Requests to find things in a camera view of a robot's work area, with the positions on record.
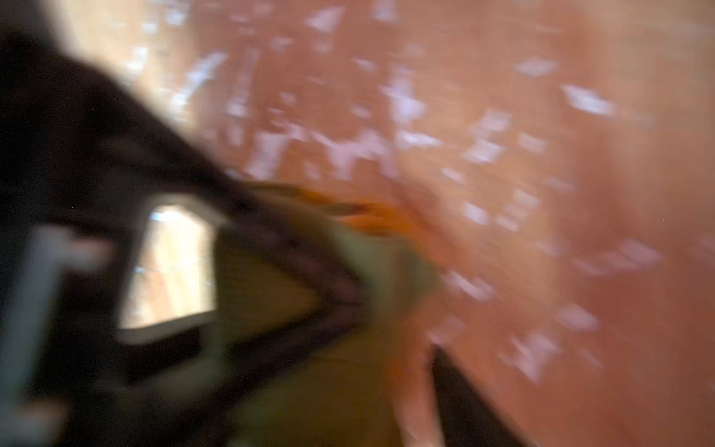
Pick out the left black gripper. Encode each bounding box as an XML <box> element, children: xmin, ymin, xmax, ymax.
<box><xmin>1</xmin><ymin>28</ymin><xmax>235</xmax><ymax>446</ymax></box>

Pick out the green striped sock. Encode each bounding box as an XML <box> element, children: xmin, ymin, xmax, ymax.
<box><xmin>213</xmin><ymin>183</ymin><xmax>438</xmax><ymax>446</ymax></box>

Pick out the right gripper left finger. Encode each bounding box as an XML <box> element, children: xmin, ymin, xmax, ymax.
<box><xmin>111</xmin><ymin>85</ymin><xmax>366</xmax><ymax>391</ymax></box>

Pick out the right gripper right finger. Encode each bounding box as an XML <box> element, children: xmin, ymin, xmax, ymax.
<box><xmin>430</xmin><ymin>346</ymin><xmax>525</xmax><ymax>447</ymax></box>

